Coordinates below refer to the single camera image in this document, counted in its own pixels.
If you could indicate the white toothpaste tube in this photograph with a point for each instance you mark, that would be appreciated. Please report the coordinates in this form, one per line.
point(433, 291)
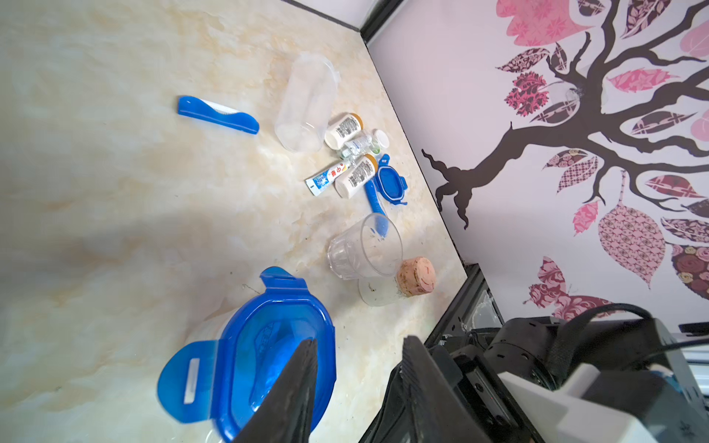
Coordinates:
point(319, 182)

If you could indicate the detached blue container lid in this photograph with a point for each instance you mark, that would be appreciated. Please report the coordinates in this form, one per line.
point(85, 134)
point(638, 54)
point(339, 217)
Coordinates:
point(389, 183)

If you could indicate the small white round cap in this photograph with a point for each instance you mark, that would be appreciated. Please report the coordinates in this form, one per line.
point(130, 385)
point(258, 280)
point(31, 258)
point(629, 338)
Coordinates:
point(380, 139)

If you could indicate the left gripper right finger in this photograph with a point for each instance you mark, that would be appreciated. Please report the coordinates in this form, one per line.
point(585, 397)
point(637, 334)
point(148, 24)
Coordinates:
point(436, 413)

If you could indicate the blue lid toiletry container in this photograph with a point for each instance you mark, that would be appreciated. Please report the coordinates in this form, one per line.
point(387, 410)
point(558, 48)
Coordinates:
point(305, 112)
point(227, 380)

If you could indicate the clear drinking glass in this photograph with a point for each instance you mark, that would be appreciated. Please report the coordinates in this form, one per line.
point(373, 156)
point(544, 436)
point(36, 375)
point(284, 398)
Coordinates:
point(372, 248)

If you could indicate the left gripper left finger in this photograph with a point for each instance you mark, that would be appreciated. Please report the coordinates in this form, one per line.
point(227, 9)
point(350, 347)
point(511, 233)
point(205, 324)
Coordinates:
point(287, 411)

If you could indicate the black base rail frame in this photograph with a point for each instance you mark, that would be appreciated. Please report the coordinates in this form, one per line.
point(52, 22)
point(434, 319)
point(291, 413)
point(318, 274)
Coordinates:
point(473, 307)

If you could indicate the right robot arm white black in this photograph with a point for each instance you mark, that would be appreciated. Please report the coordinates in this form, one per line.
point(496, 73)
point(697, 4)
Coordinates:
point(546, 352)

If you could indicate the small corked glass jar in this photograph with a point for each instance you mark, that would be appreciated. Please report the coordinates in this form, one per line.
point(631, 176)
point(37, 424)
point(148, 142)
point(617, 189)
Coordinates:
point(416, 276)

